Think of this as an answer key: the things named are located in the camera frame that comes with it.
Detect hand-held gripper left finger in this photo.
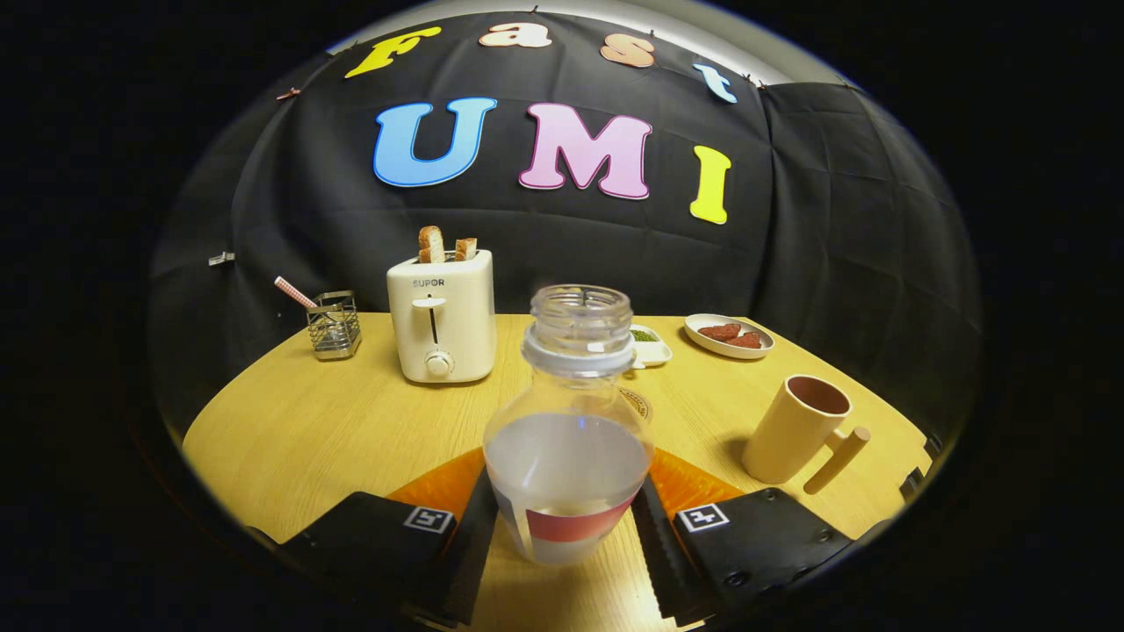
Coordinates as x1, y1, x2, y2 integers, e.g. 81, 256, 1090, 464
263, 446, 501, 628

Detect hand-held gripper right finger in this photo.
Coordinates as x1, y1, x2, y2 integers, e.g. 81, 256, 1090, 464
630, 448, 857, 628

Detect clear juice bottle red label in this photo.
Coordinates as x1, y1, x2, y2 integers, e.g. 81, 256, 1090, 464
483, 284, 656, 565

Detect beige cup with wooden handle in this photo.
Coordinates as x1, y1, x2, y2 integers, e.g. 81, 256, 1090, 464
740, 375, 872, 495

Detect wooden table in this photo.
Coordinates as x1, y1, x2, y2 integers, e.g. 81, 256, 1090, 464
180, 312, 933, 632

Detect small white dish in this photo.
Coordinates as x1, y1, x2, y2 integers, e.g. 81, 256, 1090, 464
629, 324, 674, 370

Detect white oval plate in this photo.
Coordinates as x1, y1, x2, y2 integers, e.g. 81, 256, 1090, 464
683, 313, 775, 361

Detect cream toaster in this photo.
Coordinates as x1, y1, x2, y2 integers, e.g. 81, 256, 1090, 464
386, 249, 497, 384

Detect pink striped straw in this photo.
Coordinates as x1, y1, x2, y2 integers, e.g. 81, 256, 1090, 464
274, 276, 319, 311

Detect black backdrop cloth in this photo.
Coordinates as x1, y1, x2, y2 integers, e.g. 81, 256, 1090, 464
148, 11, 983, 422

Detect metal wire basket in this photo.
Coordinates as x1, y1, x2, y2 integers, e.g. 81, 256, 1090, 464
306, 291, 363, 362

